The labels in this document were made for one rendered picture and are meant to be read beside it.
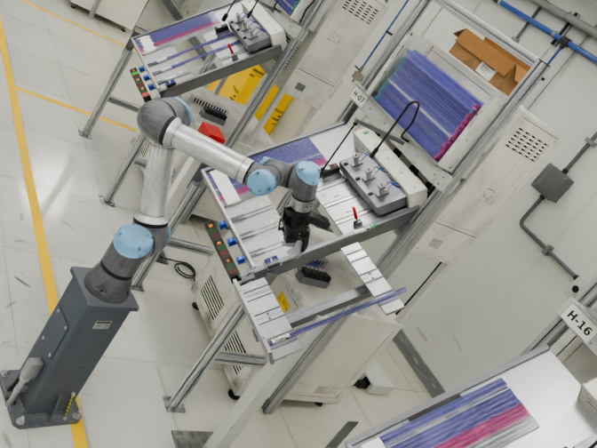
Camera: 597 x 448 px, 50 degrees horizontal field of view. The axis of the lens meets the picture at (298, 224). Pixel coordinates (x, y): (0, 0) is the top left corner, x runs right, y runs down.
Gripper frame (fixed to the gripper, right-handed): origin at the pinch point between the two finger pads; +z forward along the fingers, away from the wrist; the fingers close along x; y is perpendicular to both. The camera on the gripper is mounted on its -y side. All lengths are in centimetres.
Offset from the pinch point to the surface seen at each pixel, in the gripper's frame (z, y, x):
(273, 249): 20.5, -4.5, -26.0
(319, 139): 8, -48, -81
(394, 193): 0, -54, -25
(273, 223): 18.9, -9.6, -39.2
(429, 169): -12, -65, -23
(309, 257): 19.4, -16.0, -17.1
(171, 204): 67, 8, -121
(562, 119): 16, -216, -93
